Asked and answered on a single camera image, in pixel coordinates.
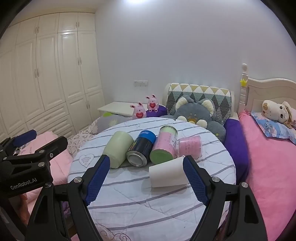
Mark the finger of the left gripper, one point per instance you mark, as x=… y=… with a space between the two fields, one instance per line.
x=24 y=138

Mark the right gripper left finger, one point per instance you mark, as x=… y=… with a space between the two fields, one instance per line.
x=47 y=220

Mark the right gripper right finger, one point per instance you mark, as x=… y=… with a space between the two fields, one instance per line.
x=244 y=222

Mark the blue black cooltime canister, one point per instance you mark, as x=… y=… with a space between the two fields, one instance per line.
x=139 y=151

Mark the white paper cup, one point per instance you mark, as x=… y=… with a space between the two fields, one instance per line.
x=167 y=174

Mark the pale green ceramic cup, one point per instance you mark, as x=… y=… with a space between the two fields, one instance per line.
x=117 y=148

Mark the pink translucent plastic cup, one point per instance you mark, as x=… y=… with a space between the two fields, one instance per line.
x=190 y=146

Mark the pink bed blanket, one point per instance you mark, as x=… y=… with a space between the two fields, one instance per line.
x=271 y=176

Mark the grey heart patterned pillow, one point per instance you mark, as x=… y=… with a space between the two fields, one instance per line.
x=104 y=122

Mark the striped white quilted tablecloth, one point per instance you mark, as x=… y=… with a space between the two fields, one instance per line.
x=128 y=207

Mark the white built-in wardrobe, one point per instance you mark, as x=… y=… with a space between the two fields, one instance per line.
x=50 y=78

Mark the purple blanket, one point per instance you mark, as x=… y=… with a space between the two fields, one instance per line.
x=236 y=145

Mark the blue cartoon pillow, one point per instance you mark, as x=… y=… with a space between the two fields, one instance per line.
x=274 y=129

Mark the pink green clear canister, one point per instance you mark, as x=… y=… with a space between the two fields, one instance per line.
x=164 y=148

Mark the white nightstand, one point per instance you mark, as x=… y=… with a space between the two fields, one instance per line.
x=120 y=108

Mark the cream dog plush toy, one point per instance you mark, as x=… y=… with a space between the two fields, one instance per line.
x=283 y=113

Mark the grey koala plush pillow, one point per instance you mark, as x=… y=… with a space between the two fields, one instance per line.
x=200 y=113

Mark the front pink bunny plush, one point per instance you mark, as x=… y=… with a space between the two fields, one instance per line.
x=138 y=111

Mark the pink bunny plush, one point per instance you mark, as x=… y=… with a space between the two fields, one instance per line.
x=152 y=104
x=138 y=111

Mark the triangle patterned cushion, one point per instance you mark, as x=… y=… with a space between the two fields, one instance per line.
x=223 y=99

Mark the cream wooden bed headboard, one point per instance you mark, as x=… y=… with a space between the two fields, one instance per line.
x=275 y=89

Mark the rear pink bunny plush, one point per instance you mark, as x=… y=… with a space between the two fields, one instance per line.
x=152 y=104

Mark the yellow star sticker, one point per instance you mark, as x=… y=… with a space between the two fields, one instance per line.
x=243 y=82

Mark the white wall socket panel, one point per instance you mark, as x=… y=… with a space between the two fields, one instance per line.
x=140 y=83

